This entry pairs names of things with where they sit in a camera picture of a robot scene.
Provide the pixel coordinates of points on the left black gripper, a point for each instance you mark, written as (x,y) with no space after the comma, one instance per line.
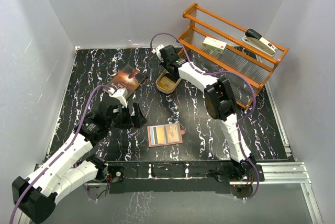
(137,120)

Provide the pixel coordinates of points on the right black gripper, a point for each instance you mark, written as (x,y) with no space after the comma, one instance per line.
(164,64)

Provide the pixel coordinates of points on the gold magnetic stripe card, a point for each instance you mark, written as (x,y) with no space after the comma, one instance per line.
(158,135)

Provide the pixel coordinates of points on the pink leather card holder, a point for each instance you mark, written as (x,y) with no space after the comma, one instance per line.
(182,132)

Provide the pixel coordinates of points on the beige printed card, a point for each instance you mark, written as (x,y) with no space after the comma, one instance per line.
(172,133)

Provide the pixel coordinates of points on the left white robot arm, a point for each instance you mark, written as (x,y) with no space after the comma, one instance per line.
(38,194)

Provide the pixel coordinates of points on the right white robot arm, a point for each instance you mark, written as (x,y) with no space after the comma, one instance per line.
(220,104)

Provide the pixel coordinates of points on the beige oval card tray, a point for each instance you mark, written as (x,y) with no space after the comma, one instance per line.
(166,85)

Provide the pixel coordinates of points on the dark paperback book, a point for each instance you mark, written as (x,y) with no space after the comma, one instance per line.
(128,79)

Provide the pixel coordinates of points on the white staples box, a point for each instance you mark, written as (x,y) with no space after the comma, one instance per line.
(214,45)

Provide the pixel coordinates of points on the orange wooden shelf rack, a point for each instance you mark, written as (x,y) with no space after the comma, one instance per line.
(238,57)

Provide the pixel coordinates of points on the black beige stapler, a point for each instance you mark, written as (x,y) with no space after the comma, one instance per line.
(257,41)

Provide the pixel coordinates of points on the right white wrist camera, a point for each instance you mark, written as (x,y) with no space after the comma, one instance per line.
(157,52)

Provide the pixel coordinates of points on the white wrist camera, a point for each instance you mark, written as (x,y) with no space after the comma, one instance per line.
(157,52)
(120,94)

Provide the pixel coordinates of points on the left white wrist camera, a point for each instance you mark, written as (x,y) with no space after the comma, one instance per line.
(120,94)

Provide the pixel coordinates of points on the black front mounting rail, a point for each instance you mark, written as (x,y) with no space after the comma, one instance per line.
(177,176)

